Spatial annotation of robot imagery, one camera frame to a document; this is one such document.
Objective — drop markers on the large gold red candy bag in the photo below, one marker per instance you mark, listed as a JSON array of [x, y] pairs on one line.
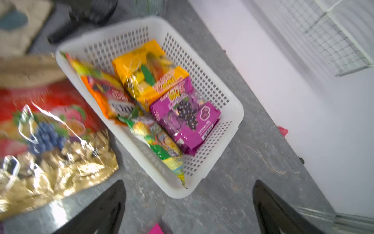
[[52, 143]]

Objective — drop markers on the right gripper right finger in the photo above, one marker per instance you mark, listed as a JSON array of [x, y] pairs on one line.
[[275, 216]]

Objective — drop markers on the white wire wall shelf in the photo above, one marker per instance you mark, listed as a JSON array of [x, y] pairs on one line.
[[341, 31]]

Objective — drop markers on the orange Fox's candy bag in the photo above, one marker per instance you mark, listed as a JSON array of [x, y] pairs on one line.
[[106, 89]]

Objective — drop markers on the white plastic perforated basket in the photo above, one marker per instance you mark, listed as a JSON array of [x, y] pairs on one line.
[[100, 47]]

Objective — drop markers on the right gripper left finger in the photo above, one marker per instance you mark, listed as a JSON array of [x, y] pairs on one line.
[[103, 216]]

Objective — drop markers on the yellow mango candy bag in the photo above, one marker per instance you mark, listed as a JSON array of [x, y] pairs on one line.
[[147, 74]]

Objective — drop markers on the small pink object at wall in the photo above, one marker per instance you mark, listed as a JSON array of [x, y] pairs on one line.
[[283, 131]]

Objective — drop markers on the pink fruit candy bag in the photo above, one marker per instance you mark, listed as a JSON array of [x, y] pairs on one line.
[[156, 230]]

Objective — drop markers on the green Fox's candy bag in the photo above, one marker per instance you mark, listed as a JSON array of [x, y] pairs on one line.
[[151, 133]]

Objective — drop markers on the purple grape candy bag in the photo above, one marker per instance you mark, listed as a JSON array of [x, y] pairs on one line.
[[186, 116]]

